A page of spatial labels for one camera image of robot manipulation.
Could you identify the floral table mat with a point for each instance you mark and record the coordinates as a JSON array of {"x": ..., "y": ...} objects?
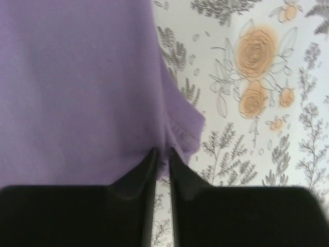
[{"x": 258, "y": 73}]

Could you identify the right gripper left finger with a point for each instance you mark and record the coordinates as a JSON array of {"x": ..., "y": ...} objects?
[{"x": 120, "y": 214}]

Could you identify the purple t-shirt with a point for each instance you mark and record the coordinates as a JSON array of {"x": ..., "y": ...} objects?
[{"x": 85, "y": 93}]

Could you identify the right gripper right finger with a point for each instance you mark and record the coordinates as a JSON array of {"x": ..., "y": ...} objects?
[{"x": 206, "y": 215}]

